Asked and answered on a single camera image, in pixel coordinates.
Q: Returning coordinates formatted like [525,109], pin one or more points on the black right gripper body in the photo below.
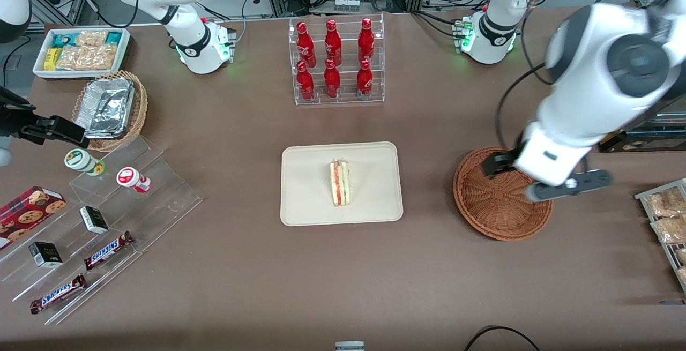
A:
[20,124]

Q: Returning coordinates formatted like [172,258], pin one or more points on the triangular sandwich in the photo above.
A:
[339,182]

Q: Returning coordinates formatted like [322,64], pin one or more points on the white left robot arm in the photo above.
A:
[589,72]

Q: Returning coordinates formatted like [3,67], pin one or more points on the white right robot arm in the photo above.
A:
[198,45]

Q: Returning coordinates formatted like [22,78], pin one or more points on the brown wicker basket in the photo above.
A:
[498,206]

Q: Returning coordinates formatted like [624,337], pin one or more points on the light wicker basket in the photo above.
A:
[138,110]

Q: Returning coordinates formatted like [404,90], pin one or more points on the tray of packaged crackers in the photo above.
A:
[640,196]

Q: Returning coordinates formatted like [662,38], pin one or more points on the cream plastic tray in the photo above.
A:
[311,185]

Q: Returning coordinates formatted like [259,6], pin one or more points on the green lid yogurt cup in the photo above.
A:
[80,159]

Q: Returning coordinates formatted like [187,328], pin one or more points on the white snack bin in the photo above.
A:
[40,69]

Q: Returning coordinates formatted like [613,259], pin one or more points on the stacked aluminium foil containers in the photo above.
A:
[104,107]

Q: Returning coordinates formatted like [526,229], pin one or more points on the yellow snack packet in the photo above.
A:
[51,59]

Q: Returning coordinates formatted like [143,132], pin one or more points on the red lid yogurt cup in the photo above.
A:
[128,177]

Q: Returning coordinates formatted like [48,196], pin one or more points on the clear cracker bag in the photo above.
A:
[86,57]
[92,37]

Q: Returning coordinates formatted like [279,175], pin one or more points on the teal snack packet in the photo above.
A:
[113,37]
[62,40]

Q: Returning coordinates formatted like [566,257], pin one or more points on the red tartan cookie box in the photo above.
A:
[27,211]

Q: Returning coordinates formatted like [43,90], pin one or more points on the small black carton box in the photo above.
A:
[94,219]
[45,254]

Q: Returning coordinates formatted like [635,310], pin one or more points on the black metal shelf unit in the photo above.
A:
[648,139]

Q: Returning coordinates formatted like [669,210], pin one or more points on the clear acrylic stepped shelf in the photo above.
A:
[161,201]

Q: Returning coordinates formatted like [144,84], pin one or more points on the clear bag of biscuits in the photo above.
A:
[664,203]
[670,229]

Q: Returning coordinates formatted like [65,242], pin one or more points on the Snickers chocolate bar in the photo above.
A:
[107,250]
[57,293]

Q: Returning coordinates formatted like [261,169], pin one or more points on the red cola bottle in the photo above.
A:
[305,83]
[332,80]
[366,40]
[333,43]
[364,80]
[305,43]

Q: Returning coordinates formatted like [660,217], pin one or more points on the clear acrylic bottle rack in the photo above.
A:
[345,94]

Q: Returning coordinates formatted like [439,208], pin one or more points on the grey device at table edge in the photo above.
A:
[349,346]

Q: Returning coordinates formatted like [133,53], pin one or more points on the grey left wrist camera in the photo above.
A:
[568,186]

